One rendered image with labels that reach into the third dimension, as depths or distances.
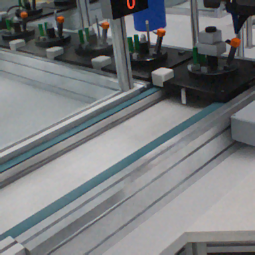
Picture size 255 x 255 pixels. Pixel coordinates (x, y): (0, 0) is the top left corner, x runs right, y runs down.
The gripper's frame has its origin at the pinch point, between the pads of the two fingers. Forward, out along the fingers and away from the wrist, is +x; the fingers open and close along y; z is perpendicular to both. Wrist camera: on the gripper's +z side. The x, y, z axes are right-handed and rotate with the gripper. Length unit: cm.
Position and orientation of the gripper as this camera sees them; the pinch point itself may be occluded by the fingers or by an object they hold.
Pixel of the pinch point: (238, 20)
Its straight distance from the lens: 118.2
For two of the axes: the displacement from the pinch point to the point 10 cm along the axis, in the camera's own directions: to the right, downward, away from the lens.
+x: -0.4, 8.2, 5.8
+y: 10.0, 0.7, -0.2
